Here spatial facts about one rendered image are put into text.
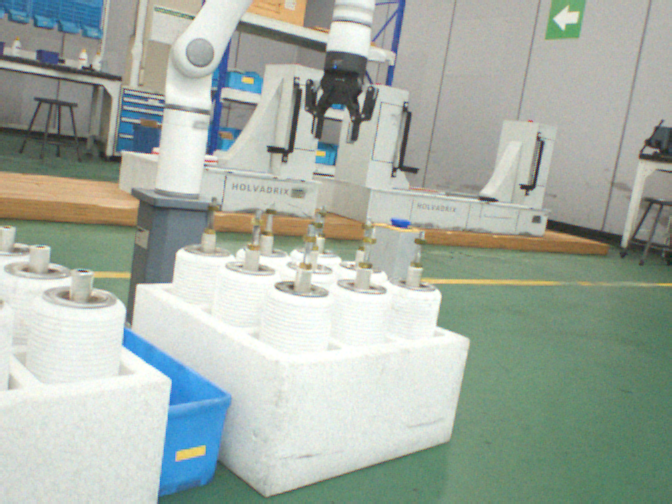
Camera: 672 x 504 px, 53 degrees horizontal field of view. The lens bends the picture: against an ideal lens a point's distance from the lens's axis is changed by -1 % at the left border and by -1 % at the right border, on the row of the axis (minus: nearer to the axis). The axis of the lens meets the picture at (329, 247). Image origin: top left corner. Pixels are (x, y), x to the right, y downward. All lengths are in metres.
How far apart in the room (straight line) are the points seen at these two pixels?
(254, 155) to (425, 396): 2.40
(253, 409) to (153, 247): 0.57
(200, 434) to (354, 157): 2.94
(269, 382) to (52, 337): 0.28
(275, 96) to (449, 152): 4.61
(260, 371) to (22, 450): 0.31
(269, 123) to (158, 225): 2.05
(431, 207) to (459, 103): 4.04
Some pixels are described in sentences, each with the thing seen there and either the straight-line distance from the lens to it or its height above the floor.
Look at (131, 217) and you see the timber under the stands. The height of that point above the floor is 0.04.
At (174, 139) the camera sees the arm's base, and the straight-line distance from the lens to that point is 1.38.
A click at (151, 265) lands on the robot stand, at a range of 1.39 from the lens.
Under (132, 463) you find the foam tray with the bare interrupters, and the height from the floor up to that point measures 0.09.
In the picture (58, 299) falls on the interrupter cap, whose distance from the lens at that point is 0.74.
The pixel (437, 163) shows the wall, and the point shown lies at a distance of 7.90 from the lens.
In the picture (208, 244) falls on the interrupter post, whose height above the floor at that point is 0.27.
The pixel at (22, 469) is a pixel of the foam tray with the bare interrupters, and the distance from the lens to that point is 0.72.
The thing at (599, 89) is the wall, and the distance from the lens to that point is 6.72.
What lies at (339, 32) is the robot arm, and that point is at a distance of 1.22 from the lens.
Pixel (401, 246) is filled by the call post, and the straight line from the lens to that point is 1.30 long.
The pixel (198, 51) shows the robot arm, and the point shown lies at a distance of 1.37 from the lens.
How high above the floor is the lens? 0.45
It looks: 8 degrees down
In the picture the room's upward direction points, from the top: 9 degrees clockwise
